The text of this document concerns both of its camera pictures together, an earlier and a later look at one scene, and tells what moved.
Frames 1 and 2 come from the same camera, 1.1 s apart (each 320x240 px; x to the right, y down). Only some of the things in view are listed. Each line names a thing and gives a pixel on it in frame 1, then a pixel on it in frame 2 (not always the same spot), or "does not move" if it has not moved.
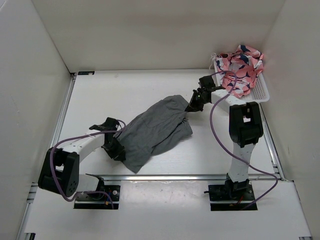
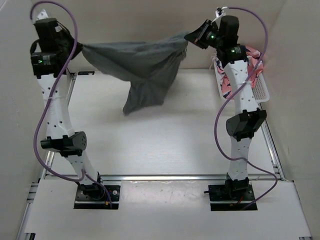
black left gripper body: x=113 y=138 to x=65 y=44
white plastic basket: x=259 y=93 does not move
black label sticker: x=86 y=73 does not move
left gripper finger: x=115 y=150 to x=79 y=47
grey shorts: x=154 y=131 to x=151 y=66
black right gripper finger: x=196 y=103 to x=198 y=36
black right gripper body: x=205 y=102 to x=213 y=39
